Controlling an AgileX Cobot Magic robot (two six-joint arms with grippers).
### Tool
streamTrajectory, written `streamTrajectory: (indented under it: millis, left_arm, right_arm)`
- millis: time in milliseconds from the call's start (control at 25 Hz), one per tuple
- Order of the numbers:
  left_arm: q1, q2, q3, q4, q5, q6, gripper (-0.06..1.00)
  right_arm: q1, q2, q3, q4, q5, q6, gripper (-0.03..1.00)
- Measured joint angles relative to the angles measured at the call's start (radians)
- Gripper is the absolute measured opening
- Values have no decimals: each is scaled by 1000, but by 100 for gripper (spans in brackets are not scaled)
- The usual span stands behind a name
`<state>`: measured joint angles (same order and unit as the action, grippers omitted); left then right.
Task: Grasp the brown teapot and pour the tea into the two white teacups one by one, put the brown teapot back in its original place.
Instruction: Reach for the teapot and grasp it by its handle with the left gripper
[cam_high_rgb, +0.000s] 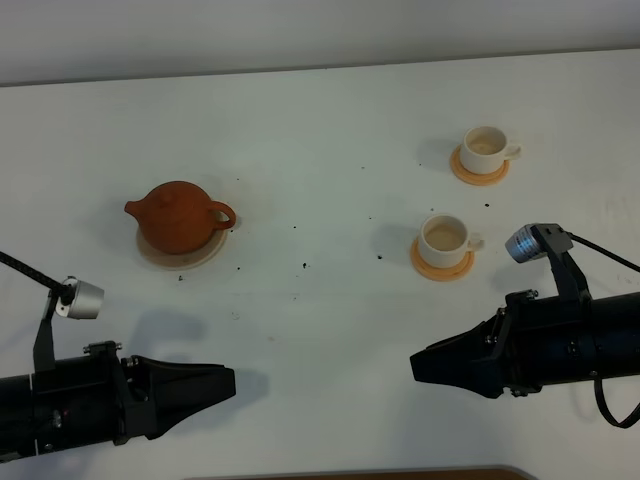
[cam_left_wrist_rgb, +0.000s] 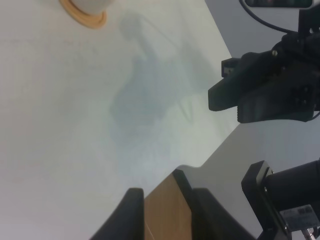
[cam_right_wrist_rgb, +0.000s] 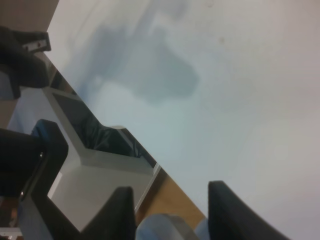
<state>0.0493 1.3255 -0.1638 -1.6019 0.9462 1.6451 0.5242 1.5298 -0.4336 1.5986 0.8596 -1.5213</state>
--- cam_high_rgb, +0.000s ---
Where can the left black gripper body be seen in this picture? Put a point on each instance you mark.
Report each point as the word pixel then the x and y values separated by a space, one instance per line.
pixel 87 400

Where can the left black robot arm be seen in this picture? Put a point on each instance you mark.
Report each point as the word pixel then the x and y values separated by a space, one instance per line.
pixel 17 418

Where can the beige round teapot coaster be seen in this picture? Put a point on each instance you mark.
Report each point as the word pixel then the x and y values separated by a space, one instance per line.
pixel 181 261

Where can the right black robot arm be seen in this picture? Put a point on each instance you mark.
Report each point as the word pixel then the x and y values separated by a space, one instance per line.
pixel 615 329

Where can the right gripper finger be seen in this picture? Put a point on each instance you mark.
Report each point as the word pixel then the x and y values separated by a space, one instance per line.
pixel 464 361

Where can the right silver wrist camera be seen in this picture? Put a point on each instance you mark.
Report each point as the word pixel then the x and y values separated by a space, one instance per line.
pixel 537 240

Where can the brown clay teapot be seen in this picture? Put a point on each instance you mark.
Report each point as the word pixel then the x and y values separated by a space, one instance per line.
pixel 179 217

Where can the white teacup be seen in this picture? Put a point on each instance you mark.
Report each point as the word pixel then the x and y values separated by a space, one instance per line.
pixel 484 150
pixel 444 241

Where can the far orange round coaster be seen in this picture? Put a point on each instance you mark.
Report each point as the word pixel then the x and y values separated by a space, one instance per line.
pixel 480 180

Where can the orange round coaster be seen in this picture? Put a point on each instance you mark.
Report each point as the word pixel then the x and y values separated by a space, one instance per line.
pixel 480 180
pixel 430 272

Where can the far white teacup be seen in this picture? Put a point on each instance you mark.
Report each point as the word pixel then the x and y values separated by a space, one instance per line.
pixel 484 150

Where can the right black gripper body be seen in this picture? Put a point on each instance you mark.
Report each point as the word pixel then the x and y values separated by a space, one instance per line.
pixel 544 342

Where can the near white teacup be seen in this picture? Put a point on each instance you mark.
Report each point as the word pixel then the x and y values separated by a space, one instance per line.
pixel 444 241

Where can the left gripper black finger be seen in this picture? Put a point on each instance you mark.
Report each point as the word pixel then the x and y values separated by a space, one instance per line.
pixel 172 392

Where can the near orange round coaster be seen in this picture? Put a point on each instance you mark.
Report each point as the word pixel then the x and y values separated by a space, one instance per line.
pixel 430 272

